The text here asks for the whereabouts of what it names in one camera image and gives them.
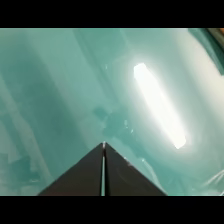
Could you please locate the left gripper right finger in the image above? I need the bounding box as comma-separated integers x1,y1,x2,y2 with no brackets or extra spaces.
103,142,168,197

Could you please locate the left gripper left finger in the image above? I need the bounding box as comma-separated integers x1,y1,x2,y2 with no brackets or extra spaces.
37,142,104,197

